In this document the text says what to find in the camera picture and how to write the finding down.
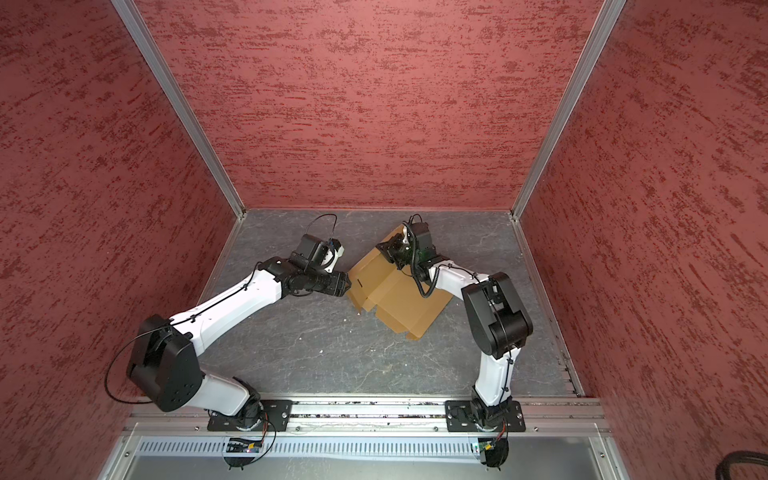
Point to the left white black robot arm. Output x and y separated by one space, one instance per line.
164 360

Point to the left small circuit board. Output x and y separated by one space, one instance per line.
244 446

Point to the left aluminium corner post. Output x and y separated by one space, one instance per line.
138 30

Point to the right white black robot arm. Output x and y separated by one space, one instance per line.
498 320

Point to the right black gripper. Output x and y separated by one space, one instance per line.
389 249

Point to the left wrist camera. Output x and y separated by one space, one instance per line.
316 254

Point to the aluminium front rail frame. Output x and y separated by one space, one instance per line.
374 428

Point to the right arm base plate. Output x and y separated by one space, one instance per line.
474 416

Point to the right aluminium corner post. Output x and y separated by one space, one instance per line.
603 26

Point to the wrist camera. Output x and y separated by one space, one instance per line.
420 241
316 254

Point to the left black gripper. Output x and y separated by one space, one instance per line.
336 285

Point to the aluminium corner post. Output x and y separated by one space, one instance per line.
138 30
603 26

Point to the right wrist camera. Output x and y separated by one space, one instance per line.
420 241

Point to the brown cardboard box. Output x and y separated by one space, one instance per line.
405 300

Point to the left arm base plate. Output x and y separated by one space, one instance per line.
255 416

